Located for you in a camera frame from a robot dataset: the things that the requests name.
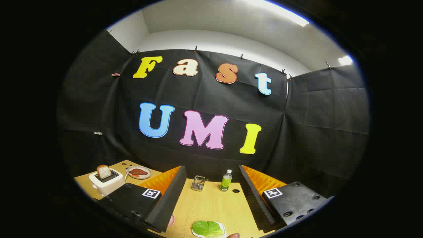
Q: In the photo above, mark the ceiling light panel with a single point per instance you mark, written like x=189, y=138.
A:
x=345, y=60

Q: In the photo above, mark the white square plate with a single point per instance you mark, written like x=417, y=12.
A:
x=224, y=229

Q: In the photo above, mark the green lettuce leaf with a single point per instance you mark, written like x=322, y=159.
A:
x=207, y=228

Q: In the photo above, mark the pink round plate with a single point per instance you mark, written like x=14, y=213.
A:
x=171, y=220

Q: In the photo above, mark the white toaster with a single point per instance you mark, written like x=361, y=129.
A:
x=109, y=186

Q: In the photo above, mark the green label plastic bottle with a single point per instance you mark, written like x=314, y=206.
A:
x=226, y=182

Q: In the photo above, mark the oval plate with meat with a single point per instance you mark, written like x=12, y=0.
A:
x=147, y=175

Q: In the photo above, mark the bread slice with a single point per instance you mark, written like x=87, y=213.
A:
x=104, y=172

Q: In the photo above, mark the row of black clips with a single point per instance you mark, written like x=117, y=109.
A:
x=195, y=49

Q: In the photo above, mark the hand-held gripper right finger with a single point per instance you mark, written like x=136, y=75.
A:
x=254, y=201

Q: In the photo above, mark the brown meat piece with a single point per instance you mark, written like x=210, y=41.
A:
x=138, y=172

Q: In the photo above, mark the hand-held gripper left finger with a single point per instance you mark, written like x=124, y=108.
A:
x=168, y=201

